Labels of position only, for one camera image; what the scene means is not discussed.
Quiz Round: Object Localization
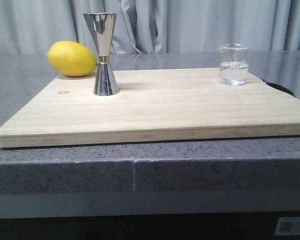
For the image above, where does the small glass beaker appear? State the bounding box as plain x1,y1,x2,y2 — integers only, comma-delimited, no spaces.
219,43,252,86

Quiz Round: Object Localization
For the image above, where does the steel double jigger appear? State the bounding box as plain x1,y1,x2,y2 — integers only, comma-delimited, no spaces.
83,12,119,96

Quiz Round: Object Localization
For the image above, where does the wooden cutting board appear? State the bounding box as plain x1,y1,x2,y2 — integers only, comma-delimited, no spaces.
0,68,300,148

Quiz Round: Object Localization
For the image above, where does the yellow lemon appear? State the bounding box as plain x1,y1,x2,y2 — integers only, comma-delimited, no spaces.
46,40,98,77

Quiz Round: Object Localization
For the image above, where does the black cutting board loop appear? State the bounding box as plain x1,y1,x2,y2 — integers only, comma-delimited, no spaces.
261,79,296,97

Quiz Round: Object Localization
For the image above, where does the grey curtain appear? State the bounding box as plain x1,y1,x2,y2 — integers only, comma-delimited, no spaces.
0,0,300,55

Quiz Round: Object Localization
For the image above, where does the white QR code sticker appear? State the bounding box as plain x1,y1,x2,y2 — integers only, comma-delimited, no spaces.
274,217,300,236

